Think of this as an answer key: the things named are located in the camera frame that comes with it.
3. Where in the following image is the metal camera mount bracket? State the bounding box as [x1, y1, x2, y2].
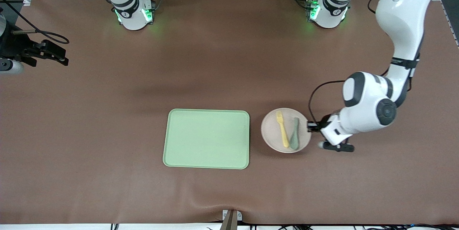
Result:
[222, 209, 243, 230]

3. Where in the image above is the light green rectangular tray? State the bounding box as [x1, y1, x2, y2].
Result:
[163, 109, 250, 170]

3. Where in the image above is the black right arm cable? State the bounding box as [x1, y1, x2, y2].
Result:
[0, 0, 70, 45]

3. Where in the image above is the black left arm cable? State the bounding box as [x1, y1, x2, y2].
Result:
[308, 0, 425, 125]

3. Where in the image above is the brown table cover mat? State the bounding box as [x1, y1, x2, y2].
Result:
[0, 0, 459, 225]

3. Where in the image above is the grey-green plastic spoon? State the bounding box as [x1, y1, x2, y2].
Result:
[290, 117, 300, 150]

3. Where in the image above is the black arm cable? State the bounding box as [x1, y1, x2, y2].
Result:
[0, 0, 70, 45]
[308, 0, 425, 125]

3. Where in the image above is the beige round plate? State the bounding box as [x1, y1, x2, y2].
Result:
[261, 108, 312, 153]

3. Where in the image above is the yellow plastic fork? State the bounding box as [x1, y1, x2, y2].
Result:
[276, 111, 289, 148]

